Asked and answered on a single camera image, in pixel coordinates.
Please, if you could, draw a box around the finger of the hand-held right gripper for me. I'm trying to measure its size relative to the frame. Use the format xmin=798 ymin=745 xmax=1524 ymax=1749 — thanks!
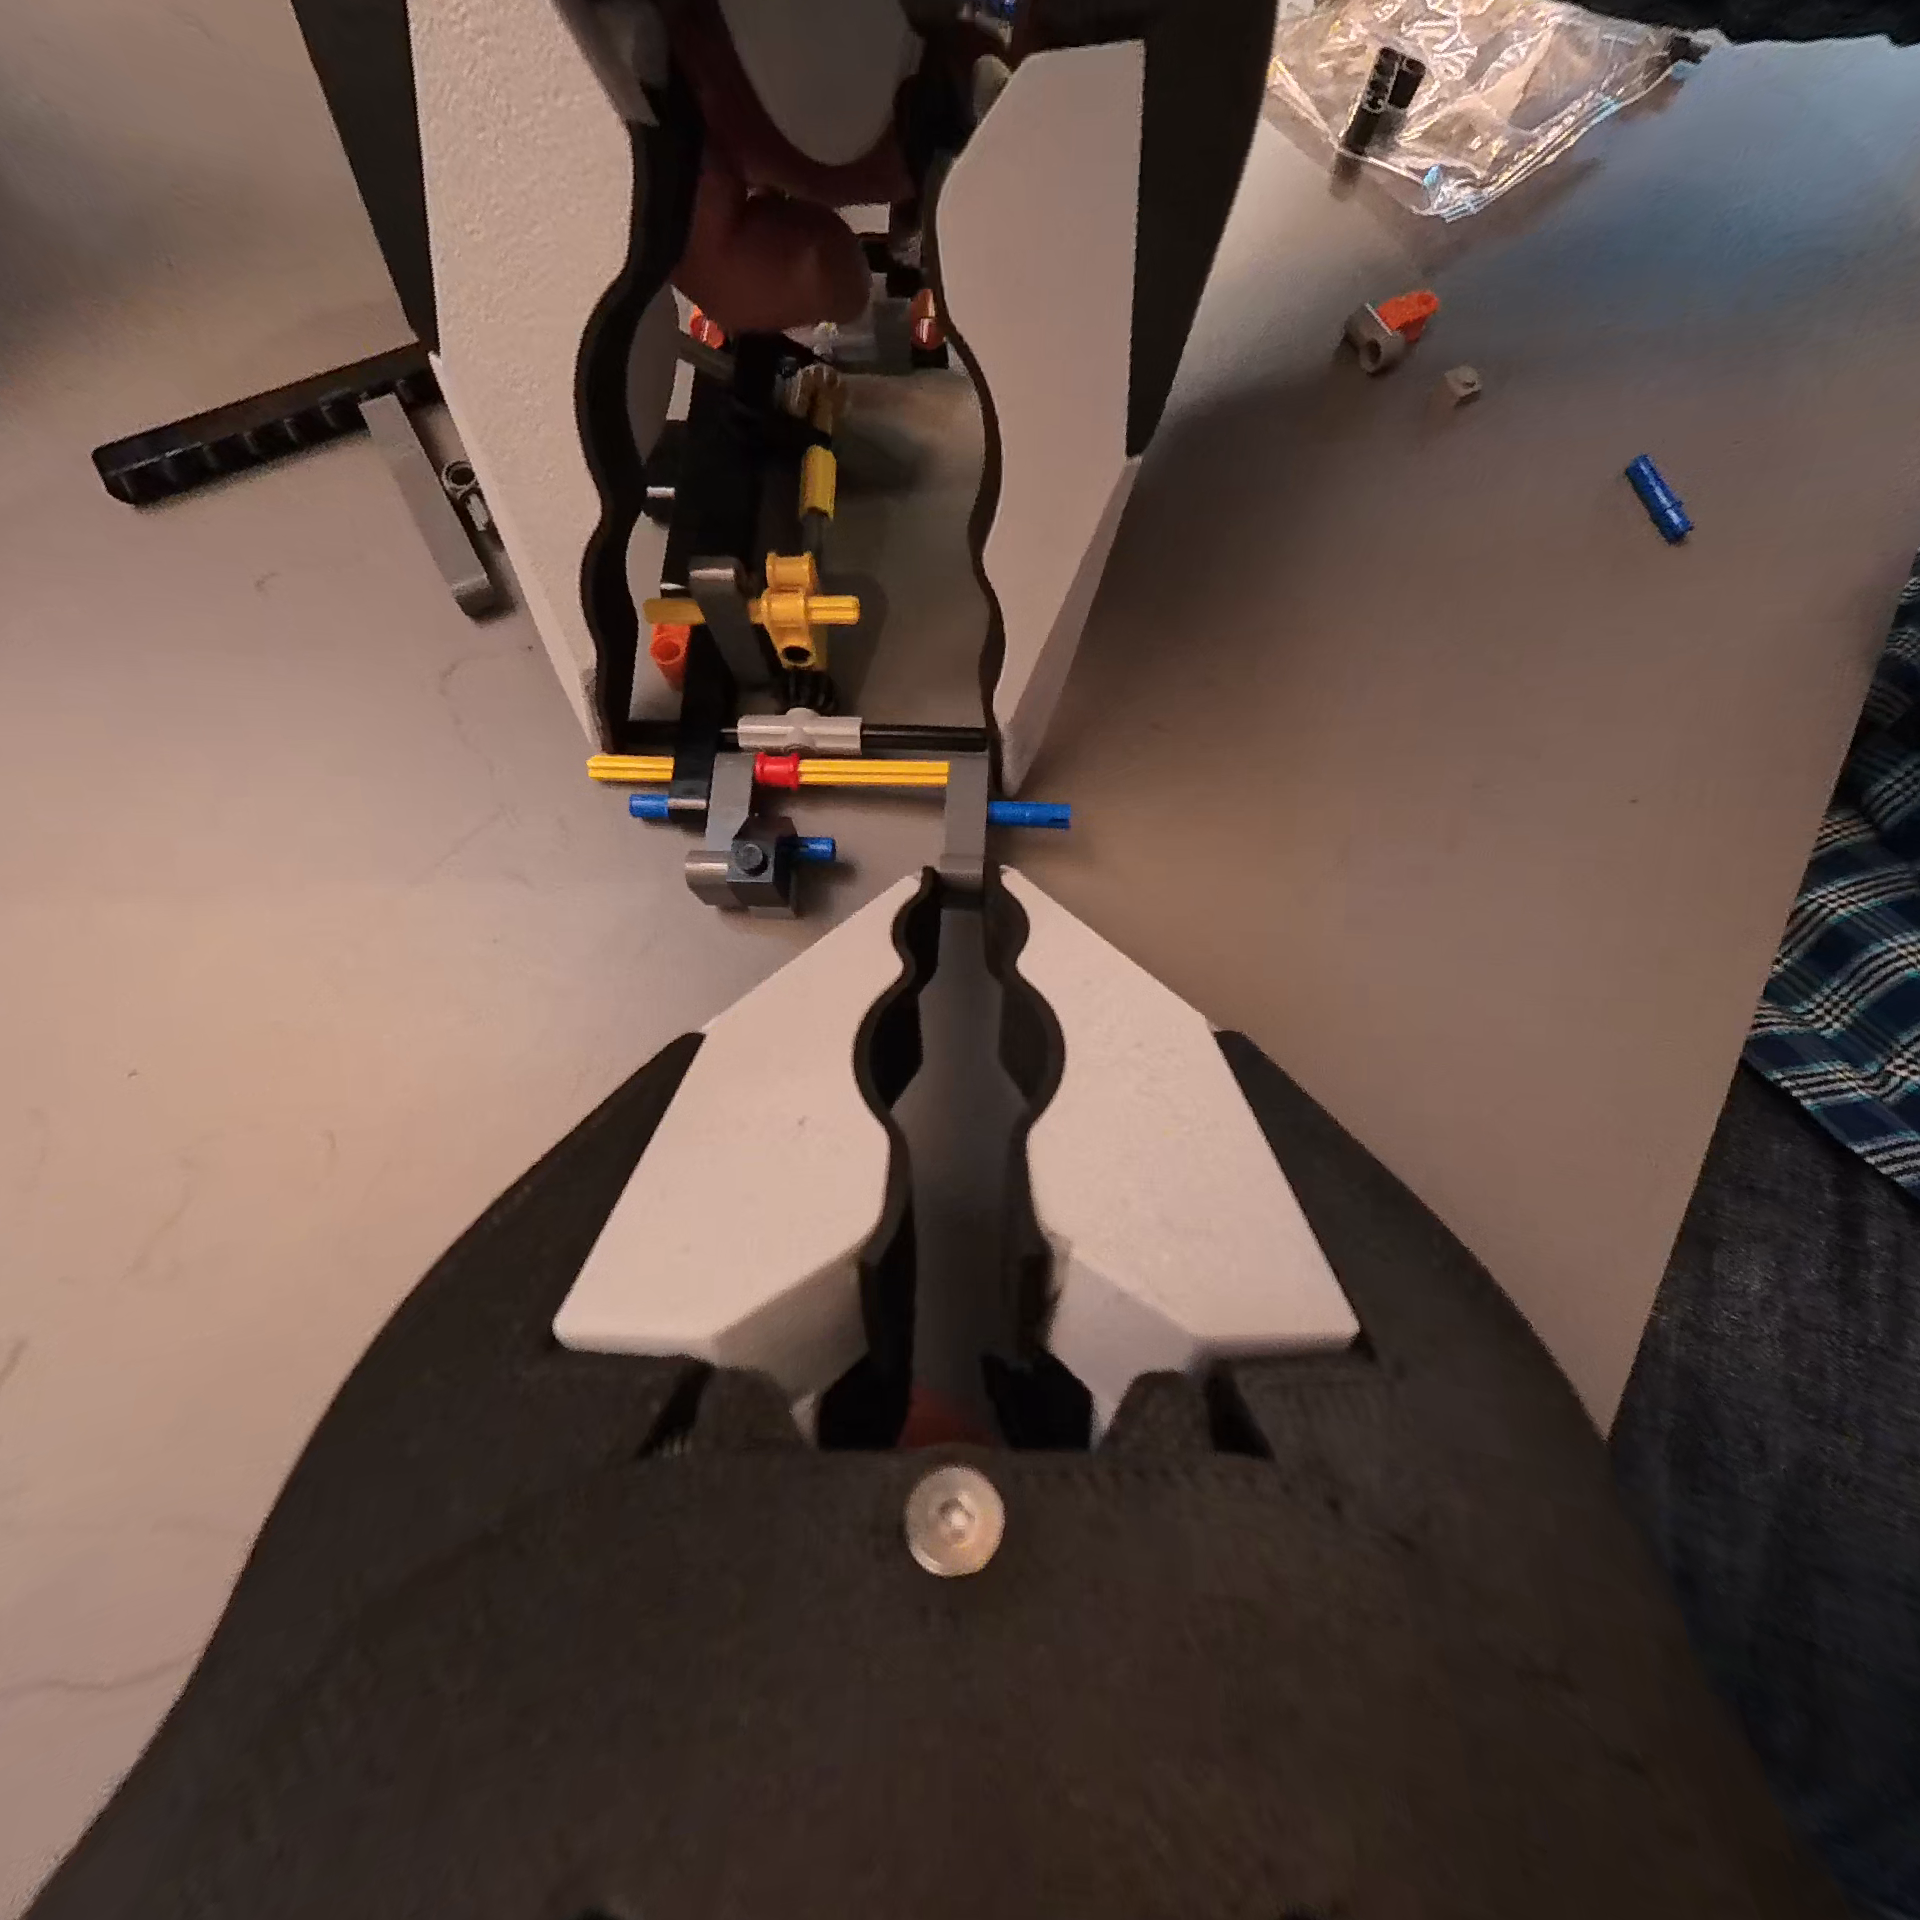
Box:
xmin=927 ymin=28 xmax=1156 ymax=794
xmin=405 ymin=0 xmax=710 ymax=751

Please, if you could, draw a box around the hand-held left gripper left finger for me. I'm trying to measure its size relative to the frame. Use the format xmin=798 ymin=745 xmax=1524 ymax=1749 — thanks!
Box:
xmin=552 ymin=868 xmax=947 ymax=1427

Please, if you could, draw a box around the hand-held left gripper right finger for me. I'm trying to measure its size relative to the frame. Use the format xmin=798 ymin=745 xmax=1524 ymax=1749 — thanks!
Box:
xmin=982 ymin=868 xmax=1363 ymax=1427

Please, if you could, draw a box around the multicolour lego technic assembly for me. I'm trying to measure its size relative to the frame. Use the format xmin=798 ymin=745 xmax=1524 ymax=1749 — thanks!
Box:
xmin=586 ymin=225 xmax=998 ymax=922

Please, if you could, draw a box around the grey lego liftarm with pin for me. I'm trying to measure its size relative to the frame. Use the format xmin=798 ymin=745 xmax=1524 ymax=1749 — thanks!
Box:
xmin=937 ymin=751 xmax=1074 ymax=918

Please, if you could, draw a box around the dark grey lego beam piece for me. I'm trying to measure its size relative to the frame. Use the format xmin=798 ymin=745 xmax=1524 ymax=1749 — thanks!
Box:
xmin=1339 ymin=42 xmax=1427 ymax=155

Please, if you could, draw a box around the orange and grey lego connector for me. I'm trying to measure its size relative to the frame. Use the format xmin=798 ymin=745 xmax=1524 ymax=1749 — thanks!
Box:
xmin=1339 ymin=286 xmax=1442 ymax=377

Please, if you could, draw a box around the long black lego beam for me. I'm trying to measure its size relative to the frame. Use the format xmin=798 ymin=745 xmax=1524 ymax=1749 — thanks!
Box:
xmin=92 ymin=343 xmax=449 ymax=512

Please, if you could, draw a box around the person's right hand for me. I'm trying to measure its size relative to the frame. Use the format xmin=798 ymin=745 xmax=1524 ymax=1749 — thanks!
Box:
xmin=672 ymin=156 xmax=874 ymax=329

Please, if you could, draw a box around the clear plastic bag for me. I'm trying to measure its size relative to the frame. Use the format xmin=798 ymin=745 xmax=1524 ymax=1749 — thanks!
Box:
xmin=1267 ymin=0 xmax=1706 ymax=219

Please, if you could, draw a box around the person's plaid shirt torso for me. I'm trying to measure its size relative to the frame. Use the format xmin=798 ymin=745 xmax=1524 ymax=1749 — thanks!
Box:
xmin=1739 ymin=556 xmax=1920 ymax=1201

